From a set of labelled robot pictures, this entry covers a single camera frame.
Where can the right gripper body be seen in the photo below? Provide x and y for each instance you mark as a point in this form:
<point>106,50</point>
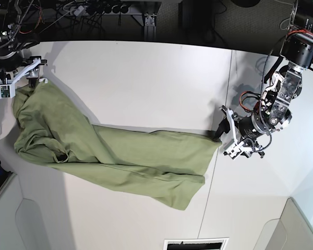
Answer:
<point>15,63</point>

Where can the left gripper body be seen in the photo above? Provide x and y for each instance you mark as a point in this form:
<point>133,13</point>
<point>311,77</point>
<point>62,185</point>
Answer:
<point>244,133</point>

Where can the green t-shirt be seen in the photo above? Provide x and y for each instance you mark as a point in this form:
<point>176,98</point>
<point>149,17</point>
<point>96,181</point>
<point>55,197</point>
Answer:
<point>168,166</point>

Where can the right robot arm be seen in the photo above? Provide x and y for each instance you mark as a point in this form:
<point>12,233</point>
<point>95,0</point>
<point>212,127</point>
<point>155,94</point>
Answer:
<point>19,21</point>

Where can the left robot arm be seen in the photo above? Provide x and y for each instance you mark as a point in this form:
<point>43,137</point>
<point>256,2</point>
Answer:
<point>268,111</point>

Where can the aluminium table leg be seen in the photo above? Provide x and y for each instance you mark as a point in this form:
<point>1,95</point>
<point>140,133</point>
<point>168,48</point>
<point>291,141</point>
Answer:
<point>148,23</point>

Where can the black round base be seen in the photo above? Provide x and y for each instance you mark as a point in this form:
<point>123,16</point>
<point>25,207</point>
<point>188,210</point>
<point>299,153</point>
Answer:
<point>245,3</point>

